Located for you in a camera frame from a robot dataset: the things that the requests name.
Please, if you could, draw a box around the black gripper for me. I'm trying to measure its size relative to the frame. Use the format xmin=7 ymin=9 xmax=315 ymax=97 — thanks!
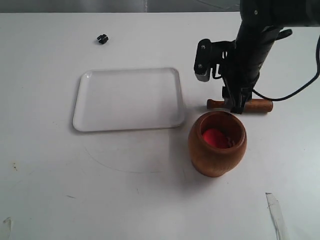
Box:
xmin=220 ymin=47 xmax=263 ymax=114

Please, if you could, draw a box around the brown wooden pestle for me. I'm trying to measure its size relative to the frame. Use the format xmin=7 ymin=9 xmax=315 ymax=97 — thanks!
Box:
xmin=206 ymin=99 xmax=273 ymax=114

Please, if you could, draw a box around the brown wooden mortar bowl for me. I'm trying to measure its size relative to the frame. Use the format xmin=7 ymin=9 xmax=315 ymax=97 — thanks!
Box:
xmin=188 ymin=111 xmax=247 ymax=178

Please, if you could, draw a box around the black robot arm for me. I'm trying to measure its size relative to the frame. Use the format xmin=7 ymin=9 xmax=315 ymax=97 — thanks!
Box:
xmin=221 ymin=0 xmax=320 ymax=114

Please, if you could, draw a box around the red ball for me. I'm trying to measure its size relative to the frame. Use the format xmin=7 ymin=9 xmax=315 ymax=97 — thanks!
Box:
xmin=202 ymin=128 xmax=229 ymax=149

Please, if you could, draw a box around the clear tape strip right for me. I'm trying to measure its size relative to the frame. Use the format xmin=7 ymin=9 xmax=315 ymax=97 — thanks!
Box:
xmin=265 ymin=192 xmax=290 ymax=240

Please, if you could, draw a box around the white rectangular plastic tray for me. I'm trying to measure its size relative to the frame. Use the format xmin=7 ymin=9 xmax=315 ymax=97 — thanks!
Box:
xmin=72 ymin=67 xmax=186 ymax=133

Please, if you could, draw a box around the small black plastic clip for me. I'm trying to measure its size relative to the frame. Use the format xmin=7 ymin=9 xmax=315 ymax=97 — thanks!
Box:
xmin=96 ymin=34 xmax=109 ymax=45

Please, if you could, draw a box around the clear tape piece left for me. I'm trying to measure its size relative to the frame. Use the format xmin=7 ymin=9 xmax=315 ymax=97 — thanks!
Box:
xmin=0 ymin=217 xmax=12 ymax=240

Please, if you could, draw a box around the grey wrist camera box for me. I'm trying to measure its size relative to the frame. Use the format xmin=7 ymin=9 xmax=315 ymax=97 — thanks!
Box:
xmin=193 ymin=39 xmax=212 ymax=83

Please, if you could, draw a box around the black cable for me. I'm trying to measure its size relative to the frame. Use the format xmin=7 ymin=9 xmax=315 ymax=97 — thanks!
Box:
xmin=252 ymin=34 xmax=320 ymax=102

